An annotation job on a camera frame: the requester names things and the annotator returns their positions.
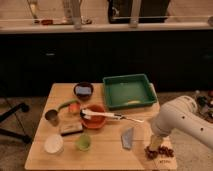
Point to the dark brown bowl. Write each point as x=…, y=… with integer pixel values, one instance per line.
x=84, y=84

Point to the small grey-blue towel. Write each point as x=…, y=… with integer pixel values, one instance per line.
x=127, y=138

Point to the white paper cup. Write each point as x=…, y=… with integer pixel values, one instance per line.
x=53, y=144

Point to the green plastic cup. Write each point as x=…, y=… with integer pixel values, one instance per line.
x=83, y=142

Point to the dark rectangular eraser block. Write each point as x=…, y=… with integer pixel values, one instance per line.
x=71, y=128

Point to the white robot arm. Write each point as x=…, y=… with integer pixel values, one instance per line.
x=180, y=113

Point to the metal measuring cup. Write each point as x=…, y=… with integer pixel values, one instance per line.
x=52, y=117

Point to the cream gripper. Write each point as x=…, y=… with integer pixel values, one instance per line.
x=155, y=142

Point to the orange bowl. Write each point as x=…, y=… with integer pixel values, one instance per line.
x=93, y=122

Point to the green-handled orange toy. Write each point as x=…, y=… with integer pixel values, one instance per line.
x=72, y=105

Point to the green plastic tray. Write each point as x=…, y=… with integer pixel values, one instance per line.
x=128, y=91

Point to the bunch of red grapes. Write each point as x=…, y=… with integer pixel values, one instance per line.
x=161, y=150

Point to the blue sponge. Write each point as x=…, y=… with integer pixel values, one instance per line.
x=83, y=90

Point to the small red dish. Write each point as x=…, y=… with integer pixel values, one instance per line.
x=47, y=22

